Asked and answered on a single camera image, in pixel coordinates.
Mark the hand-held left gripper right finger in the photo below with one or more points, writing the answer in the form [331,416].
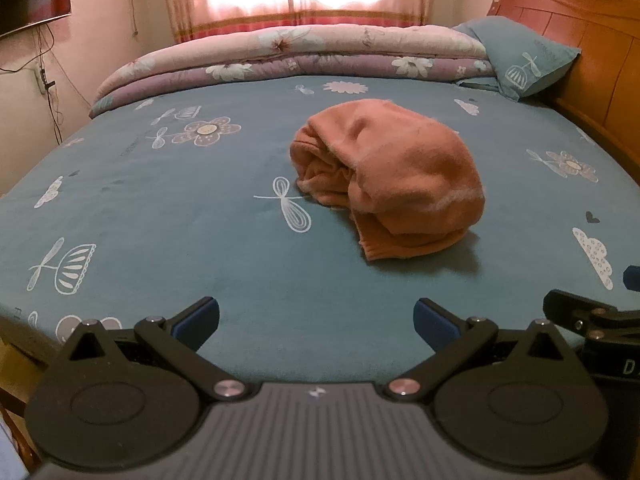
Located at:
[430,323]

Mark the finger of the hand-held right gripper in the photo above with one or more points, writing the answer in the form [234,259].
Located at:
[565,305]
[632,278]

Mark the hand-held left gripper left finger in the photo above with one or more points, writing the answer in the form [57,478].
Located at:
[200,321]

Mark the orange knit sweater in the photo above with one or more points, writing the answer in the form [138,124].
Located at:
[400,170]

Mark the blue floral bed sheet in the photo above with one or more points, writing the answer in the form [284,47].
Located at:
[200,240]

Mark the wooden headboard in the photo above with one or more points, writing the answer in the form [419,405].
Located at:
[600,45]

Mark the blue printed pillow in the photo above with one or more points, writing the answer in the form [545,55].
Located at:
[515,50]

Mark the folded pink floral quilt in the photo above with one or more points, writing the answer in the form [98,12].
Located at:
[300,55]

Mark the pink window curtain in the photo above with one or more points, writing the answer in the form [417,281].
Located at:
[225,25]

